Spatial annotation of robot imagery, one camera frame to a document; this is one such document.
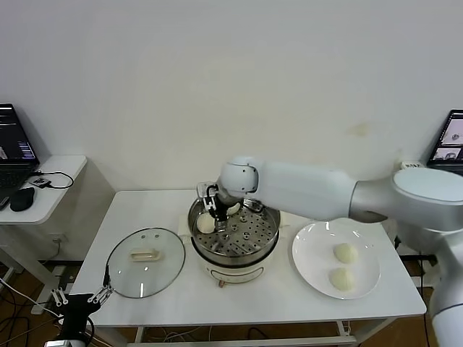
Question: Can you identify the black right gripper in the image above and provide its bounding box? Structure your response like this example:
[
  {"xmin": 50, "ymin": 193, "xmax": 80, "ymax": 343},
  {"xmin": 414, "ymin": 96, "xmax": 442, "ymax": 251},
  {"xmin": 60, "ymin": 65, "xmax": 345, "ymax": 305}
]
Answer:
[{"xmin": 211, "ymin": 191, "xmax": 232, "ymax": 222}]

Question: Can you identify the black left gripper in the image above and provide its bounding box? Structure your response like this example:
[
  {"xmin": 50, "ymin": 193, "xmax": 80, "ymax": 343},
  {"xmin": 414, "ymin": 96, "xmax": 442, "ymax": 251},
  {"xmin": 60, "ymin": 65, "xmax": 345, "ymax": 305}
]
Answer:
[{"xmin": 50, "ymin": 265, "xmax": 116, "ymax": 339}]

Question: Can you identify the round glass pot lid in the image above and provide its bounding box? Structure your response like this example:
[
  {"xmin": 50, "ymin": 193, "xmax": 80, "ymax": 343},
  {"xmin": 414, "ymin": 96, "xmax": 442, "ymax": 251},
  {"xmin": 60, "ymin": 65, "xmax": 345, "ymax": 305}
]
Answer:
[{"xmin": 105, "ymin": 227, "xmax": 187, "ymax": 299}]

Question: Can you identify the stainless steel steamer basket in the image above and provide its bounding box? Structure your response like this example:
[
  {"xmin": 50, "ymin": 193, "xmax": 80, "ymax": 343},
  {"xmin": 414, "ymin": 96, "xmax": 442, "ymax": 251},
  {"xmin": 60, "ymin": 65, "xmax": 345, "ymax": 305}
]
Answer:
[{"xmin": 187, "ymin": 187, "xmax": 281, "ymax": 265}]

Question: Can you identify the white floor power strip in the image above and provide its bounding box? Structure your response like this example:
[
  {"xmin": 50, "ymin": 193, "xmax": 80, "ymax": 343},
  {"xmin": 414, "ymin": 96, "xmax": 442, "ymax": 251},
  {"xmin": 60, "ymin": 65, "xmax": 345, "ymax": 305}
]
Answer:
[{"xmin": 30, "ymin": 303, "xmax": 55, "ymax": 316}]

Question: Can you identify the cream electric cooker base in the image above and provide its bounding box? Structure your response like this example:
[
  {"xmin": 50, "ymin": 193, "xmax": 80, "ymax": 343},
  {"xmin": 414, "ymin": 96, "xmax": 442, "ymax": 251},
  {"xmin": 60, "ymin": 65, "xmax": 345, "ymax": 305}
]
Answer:
[{"xmin": 177, "ymin": 209, "xmax": 292, "ymax": 290}]

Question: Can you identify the round white plate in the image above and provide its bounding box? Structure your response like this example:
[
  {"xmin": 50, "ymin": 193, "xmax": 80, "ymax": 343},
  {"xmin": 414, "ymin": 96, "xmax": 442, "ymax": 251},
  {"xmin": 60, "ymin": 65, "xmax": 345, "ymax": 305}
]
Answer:
[{"xmin": 292, "ymin": 220, "xmax": 381, "ymax": 300}]

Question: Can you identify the black computer mouse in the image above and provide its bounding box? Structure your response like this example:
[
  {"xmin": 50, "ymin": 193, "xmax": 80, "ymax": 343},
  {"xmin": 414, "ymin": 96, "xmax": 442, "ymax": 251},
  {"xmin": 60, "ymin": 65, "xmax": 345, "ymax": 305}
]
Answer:
[{"xmin": 9, "ymin": 187, "xmax": 38, "ymax": 213}]

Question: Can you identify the white side table with mouse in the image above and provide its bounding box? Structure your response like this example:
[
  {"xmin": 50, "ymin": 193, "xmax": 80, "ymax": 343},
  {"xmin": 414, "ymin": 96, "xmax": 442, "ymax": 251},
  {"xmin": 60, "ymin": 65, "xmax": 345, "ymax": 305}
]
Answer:
[{"xmin": 0, "ymin": 155, "xmax": 88, "ymax": 315}]

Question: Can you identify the black laptop with dark screen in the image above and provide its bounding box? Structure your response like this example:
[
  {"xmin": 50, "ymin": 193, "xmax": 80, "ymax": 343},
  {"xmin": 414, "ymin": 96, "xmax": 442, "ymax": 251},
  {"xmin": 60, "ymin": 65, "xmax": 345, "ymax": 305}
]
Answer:
[{"xmin": 0, "ymin": 103, "xmax": 41, "ymax": 191}]

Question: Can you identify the white side table with strip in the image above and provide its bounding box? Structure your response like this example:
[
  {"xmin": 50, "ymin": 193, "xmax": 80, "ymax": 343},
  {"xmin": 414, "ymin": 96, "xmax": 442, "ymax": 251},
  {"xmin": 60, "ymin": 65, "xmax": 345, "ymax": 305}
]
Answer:
[{"xmin": 399, "ymin": 160, "xmax": 431, "ymax": 173}]

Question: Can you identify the grey laptop with bright windows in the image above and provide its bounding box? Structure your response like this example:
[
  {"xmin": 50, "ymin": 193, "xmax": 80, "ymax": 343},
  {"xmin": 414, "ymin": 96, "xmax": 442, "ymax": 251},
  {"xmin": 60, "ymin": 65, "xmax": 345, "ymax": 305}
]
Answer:
[{"xmin": 425, "ymin": 109, "xmax": 463, "ymax": 169}]

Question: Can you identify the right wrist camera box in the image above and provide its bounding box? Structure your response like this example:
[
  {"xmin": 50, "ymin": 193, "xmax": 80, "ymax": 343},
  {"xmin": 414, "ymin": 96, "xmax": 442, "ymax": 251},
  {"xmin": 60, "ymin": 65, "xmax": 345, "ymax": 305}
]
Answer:
[{"xmin": 196, "ymin": 182, "xmax": 220, "ymax": 211}]

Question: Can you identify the black looped device cable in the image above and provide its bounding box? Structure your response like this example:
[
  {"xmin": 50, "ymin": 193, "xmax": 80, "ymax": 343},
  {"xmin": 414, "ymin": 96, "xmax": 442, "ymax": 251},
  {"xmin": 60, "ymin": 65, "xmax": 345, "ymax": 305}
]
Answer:
[{"xmin": 30, "ymin": 170, "xmax": 75, "ymax": 191}]

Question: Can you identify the white main table frame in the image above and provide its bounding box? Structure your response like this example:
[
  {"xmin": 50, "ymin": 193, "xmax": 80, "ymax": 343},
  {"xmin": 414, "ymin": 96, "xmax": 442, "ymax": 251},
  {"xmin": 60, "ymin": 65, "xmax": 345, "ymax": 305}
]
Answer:
[{"xmin": 135, "ymin": 317, "xmax": 359, "ymax": 347}]

